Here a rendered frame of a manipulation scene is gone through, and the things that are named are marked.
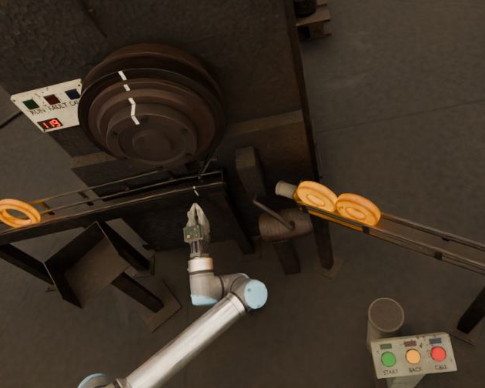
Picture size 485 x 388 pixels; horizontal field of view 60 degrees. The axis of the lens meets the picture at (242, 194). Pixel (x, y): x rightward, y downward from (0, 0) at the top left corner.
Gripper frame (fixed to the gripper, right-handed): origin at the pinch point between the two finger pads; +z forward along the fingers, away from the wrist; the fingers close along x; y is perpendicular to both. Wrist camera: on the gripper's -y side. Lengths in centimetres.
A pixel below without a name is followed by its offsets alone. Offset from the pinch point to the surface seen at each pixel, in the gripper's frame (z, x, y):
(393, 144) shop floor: 38, -94, -92
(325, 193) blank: -4.5, -48.7, 3.7
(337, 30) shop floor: 141, -81, -125
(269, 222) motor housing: -7.2, -24.5, -20.7
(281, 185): 4.1, -33.0, -7.5
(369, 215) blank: -15, -62, 5
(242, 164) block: 12.9, -20.5, 0.9
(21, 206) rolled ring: 15, 79, -4
